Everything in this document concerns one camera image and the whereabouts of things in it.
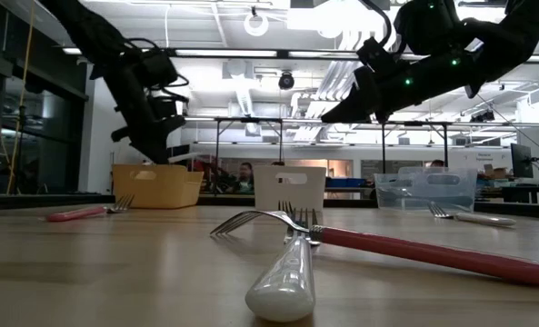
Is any blue storage bin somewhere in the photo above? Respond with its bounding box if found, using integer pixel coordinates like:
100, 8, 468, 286
325, 177, 370, 189

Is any white plastic bin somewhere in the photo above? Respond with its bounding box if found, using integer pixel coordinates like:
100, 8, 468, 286
253, 165, 327, 213

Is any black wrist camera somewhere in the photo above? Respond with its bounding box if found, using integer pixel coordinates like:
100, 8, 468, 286
356, 38, 400, 76
136, 47, 180, 87

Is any pink-handled fork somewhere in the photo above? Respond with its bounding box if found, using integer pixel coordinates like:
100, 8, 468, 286
45, 194, 135, 223

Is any black overhead camera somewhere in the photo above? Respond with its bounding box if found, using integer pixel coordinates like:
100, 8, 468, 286
277, 71, 296, 91

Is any red-handled fork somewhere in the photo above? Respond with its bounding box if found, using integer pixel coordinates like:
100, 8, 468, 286
209, 209, 539, 288

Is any yellow plastic bin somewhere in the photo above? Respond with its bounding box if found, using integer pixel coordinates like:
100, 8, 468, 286
112, 163, 205, 210

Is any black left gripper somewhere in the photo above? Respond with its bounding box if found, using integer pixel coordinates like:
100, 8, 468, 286
102, 57, 191, 165

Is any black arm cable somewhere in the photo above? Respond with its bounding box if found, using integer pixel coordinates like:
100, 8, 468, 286
123, 38, 191, 104
359, 0, 395, 47

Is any white ring lamp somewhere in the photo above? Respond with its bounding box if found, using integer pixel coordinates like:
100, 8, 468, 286
243, 6, 270, 38

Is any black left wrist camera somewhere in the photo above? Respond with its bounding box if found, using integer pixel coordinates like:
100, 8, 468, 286
136, 47, 180, 87

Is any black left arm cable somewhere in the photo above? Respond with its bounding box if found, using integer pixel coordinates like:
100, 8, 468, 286
123, 38, 191, 104

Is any black background table frame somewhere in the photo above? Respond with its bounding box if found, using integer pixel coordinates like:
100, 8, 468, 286
213, 115, 284, 167
380, 120, 452, 173

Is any clear plastic bin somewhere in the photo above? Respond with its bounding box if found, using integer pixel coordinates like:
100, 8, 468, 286
373, 166, 478, 213

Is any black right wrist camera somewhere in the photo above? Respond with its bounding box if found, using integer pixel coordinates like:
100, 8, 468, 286
356, 38, 400, 76

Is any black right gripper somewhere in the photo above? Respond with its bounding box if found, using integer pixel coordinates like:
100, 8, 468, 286
320, 51, 480, 125

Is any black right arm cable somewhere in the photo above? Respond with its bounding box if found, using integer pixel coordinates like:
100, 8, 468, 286
359, 0, 395, 47

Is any yellow cable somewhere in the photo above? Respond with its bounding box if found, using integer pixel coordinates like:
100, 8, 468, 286
0, 0, 36, 197

